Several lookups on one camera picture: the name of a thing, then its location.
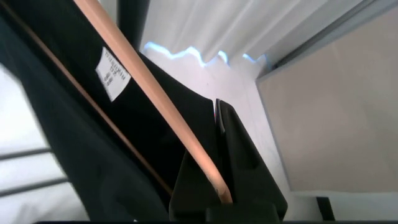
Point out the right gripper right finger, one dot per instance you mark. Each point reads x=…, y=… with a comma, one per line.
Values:
x=248, y=174

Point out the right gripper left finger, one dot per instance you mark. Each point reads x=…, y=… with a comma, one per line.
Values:
x=189, y=193

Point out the pink clothes hanger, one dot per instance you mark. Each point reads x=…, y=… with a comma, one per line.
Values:
x=149, y=84

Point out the black short-sleeved shirt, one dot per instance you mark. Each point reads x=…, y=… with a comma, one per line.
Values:
x=77, y=140

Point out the white curtain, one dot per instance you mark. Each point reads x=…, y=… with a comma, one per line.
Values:
x=217, y=25

